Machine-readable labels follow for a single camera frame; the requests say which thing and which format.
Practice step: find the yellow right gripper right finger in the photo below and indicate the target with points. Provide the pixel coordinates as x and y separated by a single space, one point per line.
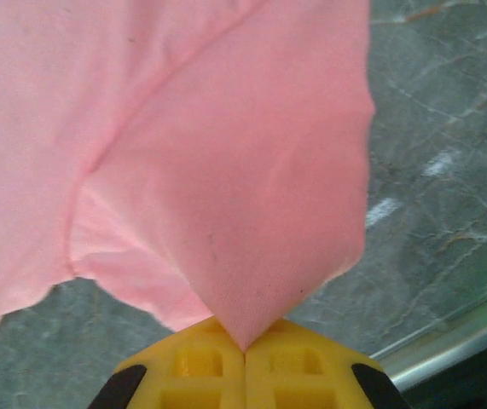
311 396

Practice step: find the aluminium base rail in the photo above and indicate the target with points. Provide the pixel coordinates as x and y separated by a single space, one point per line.
460 353

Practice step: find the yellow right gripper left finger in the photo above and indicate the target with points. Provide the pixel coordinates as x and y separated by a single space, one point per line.
166 396

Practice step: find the pink t-shirt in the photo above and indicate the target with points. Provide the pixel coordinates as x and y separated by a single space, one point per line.
183 149

